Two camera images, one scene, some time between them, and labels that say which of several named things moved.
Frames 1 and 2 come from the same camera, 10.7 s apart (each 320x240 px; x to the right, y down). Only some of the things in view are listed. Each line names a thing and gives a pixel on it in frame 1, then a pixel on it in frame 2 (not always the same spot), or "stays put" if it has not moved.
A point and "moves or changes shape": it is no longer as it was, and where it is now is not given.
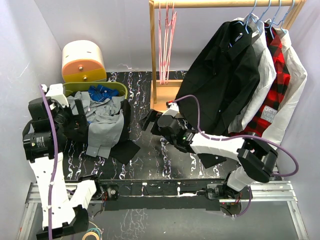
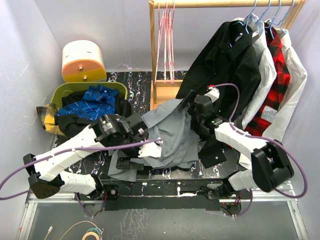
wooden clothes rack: (164, 92) stays put
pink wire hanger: (162, 81) moves or changes shape
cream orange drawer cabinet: (83, 61) stays put
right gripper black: (153, 116) → (189, 98)
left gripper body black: (66, 120) → (129, 138)
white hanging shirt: (298, 77) stays put
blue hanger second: (258, 23) stays put
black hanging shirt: (219, 82) stays put
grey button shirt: (105, 119) → (172, 124)
